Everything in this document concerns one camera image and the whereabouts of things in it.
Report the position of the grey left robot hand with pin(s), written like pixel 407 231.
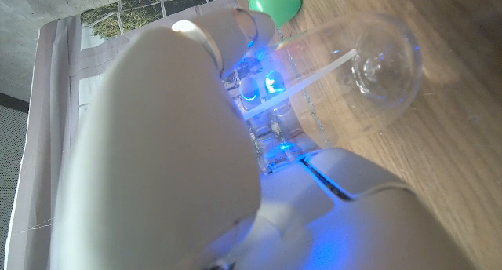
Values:
pixel 157 164

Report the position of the green apple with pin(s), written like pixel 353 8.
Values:
pixel 274 3

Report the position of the clear spray bottle black trigger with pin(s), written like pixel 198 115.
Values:
pixel 376 70

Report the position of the printed window forest backdrop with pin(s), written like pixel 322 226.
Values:
pixel 47 105

